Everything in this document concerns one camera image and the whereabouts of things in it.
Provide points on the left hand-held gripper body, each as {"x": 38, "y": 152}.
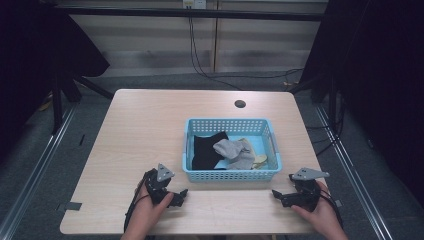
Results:
{"x": 156, "y": 186}

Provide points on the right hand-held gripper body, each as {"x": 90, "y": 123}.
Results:
{"x": 305, "y": 193}

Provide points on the pale yellow sock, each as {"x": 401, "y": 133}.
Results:
{"x": 260, "y": 159}

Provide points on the blue plastic basket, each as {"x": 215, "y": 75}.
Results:
{"x": 200, "y": 156}

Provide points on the black sock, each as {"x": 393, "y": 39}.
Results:
{"x": 205, "y": 150}

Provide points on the grey sock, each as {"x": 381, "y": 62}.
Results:
{"x": 238, "y": 151}

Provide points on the person's left hand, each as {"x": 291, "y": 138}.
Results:
{"x": 146, "y": 211}

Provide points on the person's right hand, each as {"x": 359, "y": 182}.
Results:
{"x": 323, "y": 213}

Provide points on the black tape strip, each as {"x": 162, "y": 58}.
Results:
{"x": 82, "y": 140}

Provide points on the grey tape strip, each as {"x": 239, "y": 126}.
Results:
{"x": 70, "y": 206}

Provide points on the black metal stand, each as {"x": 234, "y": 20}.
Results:
{"x": 331, "y": 100}
{"x": 57, "y": 106}

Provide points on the black curtain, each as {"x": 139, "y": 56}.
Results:
{"x": 383, "y": 83}
{"x": 30, "y": 66}

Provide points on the black horizontal bar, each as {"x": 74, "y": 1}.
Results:
{"x": 166, "y": 13}

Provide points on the aluminium floor rail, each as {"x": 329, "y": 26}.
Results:
{"x": 353, "y": 173}
{"x": 36, "y": 173}

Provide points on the white wall socket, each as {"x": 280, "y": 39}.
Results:
{"x": 194, "y": 3}

